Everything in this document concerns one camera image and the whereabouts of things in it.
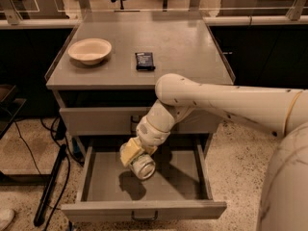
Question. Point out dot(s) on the open grey middle drawer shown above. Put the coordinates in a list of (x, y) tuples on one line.
[(179, 188)]

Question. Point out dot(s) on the dark blue snack packet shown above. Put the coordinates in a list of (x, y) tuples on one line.
[(145, 61)]

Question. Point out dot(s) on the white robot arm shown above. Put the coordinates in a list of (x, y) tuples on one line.
[(283, 112)]

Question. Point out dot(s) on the grey metal drawer cabinet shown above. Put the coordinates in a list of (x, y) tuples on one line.
[(179, 41)]

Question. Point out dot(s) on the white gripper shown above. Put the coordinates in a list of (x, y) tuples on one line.
[(150, 133)]

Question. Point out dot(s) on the white shoe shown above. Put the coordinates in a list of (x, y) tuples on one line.
[(6, 218)]

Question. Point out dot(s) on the silver green 7up can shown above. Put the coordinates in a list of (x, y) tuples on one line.
[(143, 166)]

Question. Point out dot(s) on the dark side table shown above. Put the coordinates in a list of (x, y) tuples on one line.
[(10, 106)]

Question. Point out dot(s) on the closed grey top drawer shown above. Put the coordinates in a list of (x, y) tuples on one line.
[(123, 120)]

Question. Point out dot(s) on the white paper bowl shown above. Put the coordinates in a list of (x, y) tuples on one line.
[(90, 51)]

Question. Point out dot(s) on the black bar on floor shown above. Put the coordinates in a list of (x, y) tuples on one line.
[(48, 189)]

